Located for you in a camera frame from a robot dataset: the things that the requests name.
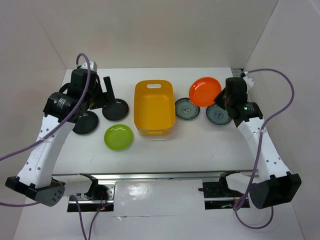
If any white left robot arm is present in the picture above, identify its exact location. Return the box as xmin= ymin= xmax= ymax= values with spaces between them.
xmin=5 ymin=61 xmax=109 ymax=207

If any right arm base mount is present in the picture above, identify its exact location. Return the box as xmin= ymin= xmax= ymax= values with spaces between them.
xmin=198 ymin=171 xmax=243 ymax=210

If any aluminium rail front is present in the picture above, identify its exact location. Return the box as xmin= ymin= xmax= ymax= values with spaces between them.
xmin=51 ymin=170 xmax=261 ymax=181

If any blue patterned plate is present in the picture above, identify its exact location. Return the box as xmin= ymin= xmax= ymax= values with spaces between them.
xmin=175 ymin=97 xmax=200 ymax=121
xmin=206 ymin=104 xmax=232 ymax=126

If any black plate far left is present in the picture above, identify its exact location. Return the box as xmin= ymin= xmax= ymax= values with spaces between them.
xmin=72 ymin=111 xmax=99 ymax=136

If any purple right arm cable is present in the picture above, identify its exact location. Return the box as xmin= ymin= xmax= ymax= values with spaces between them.
xmin=232 ymin=68 xmax=295 ymax=229

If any black plate near bin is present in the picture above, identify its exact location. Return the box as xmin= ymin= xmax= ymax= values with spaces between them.
xmin=102 ymin=98 xmax=129 ymax=122

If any orange plate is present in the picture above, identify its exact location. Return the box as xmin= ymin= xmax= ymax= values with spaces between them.
xmin=188 ymin=77 xmax=222 ymax=107

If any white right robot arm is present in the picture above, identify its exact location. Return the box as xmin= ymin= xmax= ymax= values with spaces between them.
xmin=214 ymin=74 xmax=302 ymax=212

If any aluminium rail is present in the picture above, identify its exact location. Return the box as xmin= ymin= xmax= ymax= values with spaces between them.
xmin=51 ymin=170 xmax=261 ymax=181
xmin=231 ymin=68 xmax=244 ymax=77

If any green plate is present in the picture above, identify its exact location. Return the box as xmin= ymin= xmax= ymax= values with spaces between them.
xmin=103 ymin=124 xmax=134 ymax=151

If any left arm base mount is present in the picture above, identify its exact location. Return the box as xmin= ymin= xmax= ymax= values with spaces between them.
xmin=67 ymin=173 xmax=116 ymax=213

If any aluminium rail right side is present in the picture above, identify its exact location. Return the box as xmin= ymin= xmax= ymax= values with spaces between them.
xmin=231 ymin=68 xmax=244 ymax=77

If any yellow plastic bin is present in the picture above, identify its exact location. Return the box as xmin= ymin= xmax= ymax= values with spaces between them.
xmin=133 ymin=79 xmax=176 ymax=138

